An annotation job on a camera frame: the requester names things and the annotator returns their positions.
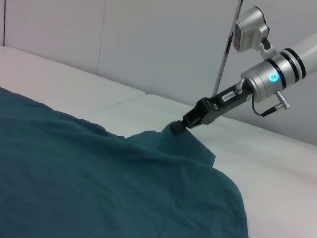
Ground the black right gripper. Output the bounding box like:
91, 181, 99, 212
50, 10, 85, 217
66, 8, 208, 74
172, 78, 253, 136

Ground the teal blue shirt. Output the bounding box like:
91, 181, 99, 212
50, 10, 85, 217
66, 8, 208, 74
0, 86, 246, 238

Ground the silver right camera bracket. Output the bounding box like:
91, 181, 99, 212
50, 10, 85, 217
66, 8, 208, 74
257, 39, 281, 60

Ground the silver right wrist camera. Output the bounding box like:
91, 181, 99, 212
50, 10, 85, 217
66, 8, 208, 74
233, 6, 271, 53

